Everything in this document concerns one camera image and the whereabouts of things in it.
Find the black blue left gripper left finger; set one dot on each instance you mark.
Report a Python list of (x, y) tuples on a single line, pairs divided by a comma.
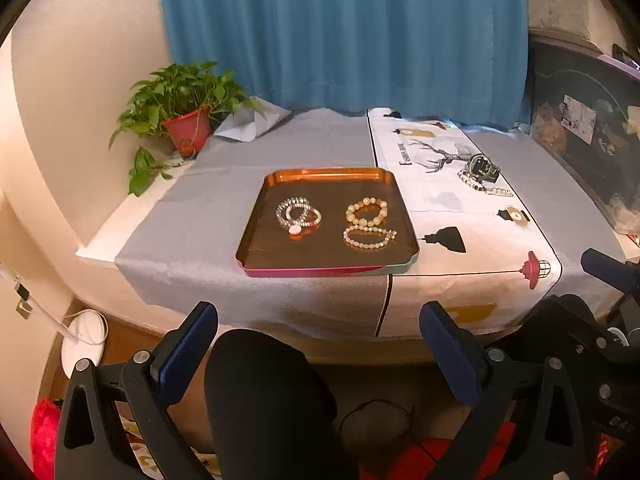
[(92, 443)]

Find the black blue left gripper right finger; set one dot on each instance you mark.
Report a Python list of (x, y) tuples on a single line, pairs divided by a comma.
[(547, 444)]

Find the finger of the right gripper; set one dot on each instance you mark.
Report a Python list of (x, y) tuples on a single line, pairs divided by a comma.
[(623, 276)]

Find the white round lamp base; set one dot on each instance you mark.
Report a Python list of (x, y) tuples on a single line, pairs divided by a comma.
[(87, 340)]

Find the white printed table runner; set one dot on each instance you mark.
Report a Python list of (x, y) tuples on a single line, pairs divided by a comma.
[(482, 255)]

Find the grey tablecloth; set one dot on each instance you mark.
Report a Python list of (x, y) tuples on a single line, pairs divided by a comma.
[(183, 250)]

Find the black chair back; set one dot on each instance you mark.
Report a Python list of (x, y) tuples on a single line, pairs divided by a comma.
[(270, 413)]

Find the dark storage box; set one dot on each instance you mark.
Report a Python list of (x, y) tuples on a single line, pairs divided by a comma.
[(585, 113)]

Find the orange metal tray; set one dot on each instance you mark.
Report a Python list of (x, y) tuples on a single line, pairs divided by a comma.
[(332, 221)]

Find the red plant pot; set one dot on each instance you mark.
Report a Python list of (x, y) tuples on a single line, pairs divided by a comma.
[(189, 132)]

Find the green potted plant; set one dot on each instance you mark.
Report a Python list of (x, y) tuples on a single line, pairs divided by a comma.
[(179, 89)]

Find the beige fabric storage box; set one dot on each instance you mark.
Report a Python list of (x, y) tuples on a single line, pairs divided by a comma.
[(592, 24)]

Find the blue curtain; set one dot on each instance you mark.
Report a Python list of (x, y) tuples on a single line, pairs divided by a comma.
[(465, 60)]

